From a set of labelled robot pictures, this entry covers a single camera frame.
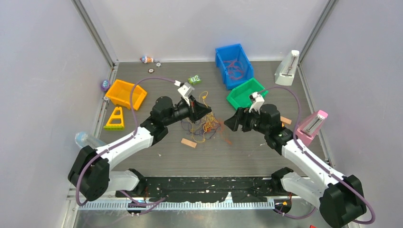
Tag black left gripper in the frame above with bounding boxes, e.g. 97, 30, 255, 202
163, 95, 211, 126

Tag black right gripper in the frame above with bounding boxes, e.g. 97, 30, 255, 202
224, 106, 269, 135

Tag yellow cable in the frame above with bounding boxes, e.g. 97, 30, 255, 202
189, 91, 222, 143

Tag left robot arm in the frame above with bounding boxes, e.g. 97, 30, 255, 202
68, 96, 211, 206

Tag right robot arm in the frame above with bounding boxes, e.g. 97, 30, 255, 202
224, 104, 367, 228

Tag green plastic bin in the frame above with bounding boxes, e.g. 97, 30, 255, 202
227, 78, 265, 110

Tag green monster toy block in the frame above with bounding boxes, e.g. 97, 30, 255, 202
188, 75, 202, 85

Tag small wooden block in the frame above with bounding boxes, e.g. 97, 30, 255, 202
181, 138, 197, 148

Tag blue plastic bin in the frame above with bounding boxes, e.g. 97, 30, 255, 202
215, 44, 254, 90

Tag white metronome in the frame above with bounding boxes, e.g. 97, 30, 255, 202
275, 50, 300, 86

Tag pink metronome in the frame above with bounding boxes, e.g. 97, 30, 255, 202
296, 110, 328, 146

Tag small clown figurine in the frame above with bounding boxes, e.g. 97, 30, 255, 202
139, 56, 154, 64

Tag orange plastic bin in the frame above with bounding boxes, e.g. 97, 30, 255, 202
105, 79, 148, 111

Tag yellow triangle block left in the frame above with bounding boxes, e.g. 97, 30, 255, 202
103, 106, 125, 131

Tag purple round toy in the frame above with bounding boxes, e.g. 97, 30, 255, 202
101, 79, 111, 92

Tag clear plastic bottle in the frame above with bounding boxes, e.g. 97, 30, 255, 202
75, 132, 106, 149

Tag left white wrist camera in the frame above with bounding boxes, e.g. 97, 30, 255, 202
175, 81, 194, 106

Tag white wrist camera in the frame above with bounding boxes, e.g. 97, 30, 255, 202
175, 81, 194, 106
249, 92, 265, 113

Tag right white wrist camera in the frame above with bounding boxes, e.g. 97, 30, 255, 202
249, 92, 265, 113

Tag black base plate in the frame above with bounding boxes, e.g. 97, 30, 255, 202
127, 176, 291, 203

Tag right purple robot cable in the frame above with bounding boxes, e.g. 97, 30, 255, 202
258, 86, 376, 225

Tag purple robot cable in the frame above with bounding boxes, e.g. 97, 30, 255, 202
258, 86, 376, 225
75, 77, 182, 216

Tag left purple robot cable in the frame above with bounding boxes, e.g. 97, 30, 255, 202
75, 77, 182, 216

